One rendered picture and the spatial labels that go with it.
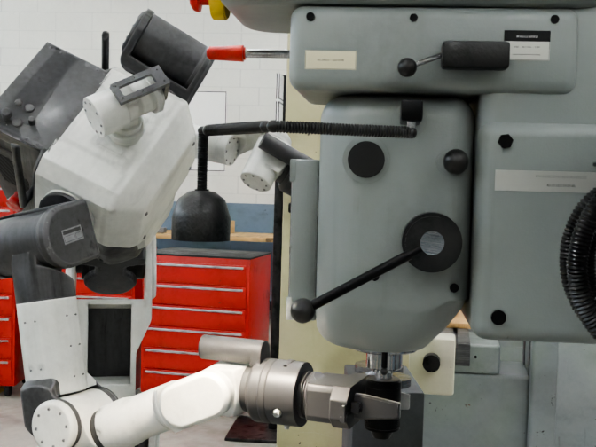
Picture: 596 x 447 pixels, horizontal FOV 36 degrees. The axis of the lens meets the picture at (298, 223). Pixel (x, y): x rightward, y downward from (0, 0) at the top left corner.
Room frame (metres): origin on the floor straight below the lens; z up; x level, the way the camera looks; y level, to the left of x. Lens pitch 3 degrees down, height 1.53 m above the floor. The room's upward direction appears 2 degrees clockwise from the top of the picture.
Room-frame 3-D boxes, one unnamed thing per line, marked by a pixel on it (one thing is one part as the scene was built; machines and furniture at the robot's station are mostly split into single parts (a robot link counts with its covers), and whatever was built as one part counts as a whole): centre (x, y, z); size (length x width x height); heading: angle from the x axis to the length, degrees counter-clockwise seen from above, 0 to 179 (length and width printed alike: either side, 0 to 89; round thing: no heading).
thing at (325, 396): (1.22, -0.03, 1.23); 0.13 x 0.12 x 0.10; 160
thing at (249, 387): (1.27, 0.07, 1.24); 0.11 x 0.11 x 0.11; 70
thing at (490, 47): (1.05, -0.17, 1.66); 0.12 x 0.04 x 0.04; 85
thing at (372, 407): (1.16, -0.11, 1.23); 0.06 x 0.02 x 0.03; 70
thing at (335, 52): (1.19, -0.16, 1.68); 0.34 x 0.24 x 0.10; 85
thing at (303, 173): (1.20, -0.01, 1.45); 0.04 x 0.04 x 0.21; 85
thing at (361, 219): (1.19, -0.12, 1.47); 0.21 x 0.19 x 0.32; 175
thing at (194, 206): (1.11, 0.12, 1.48); 0.07 x 0.07 x 0.06
